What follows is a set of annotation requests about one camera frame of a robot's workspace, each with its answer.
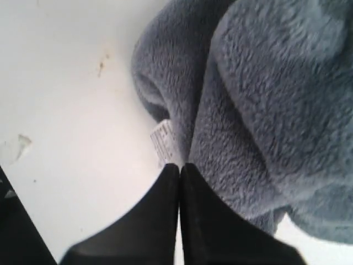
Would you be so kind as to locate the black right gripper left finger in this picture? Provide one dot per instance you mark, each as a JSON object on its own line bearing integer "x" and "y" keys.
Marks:
{"x": 144, "y": 235}

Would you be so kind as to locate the grey fluffy towel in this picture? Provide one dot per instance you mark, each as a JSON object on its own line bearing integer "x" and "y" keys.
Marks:
{"x": 259, "y": 94}

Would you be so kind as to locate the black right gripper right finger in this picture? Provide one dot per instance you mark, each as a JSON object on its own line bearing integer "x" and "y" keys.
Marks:
{"x": 212, "y": 233}

